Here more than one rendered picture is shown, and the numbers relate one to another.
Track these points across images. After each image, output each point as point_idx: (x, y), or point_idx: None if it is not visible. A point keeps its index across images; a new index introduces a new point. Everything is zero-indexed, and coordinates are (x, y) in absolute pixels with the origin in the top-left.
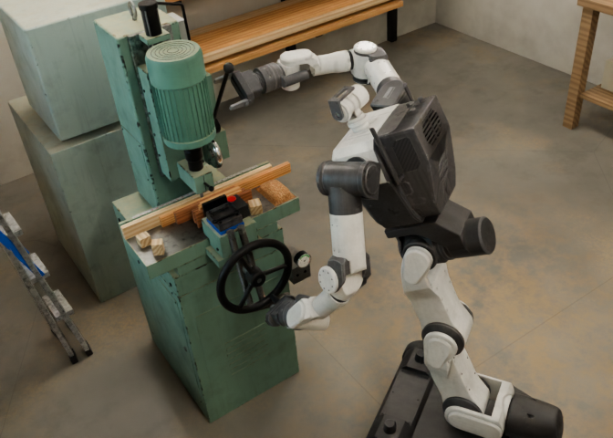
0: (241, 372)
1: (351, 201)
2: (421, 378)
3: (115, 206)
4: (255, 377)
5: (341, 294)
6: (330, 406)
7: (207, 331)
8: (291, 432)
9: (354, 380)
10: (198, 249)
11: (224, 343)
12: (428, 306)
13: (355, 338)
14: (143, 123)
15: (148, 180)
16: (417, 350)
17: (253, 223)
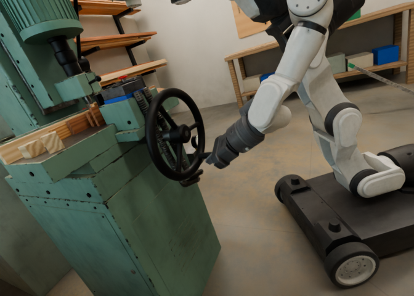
0: (189, 268)
1: None
2: (307, 191)
3: (8, 178)
4: (199, 267)
5: (328, 9)
6: (261, 254)
7: (149, 236)
8: (253, 293)
9: (258, 229)
10: (107, 137)
11: (168, 243)
12: (325, 93)
13: (236, 209)
14: (0, 54)
15: (31, 124)
16: (291, 177)
17: (154, 88)
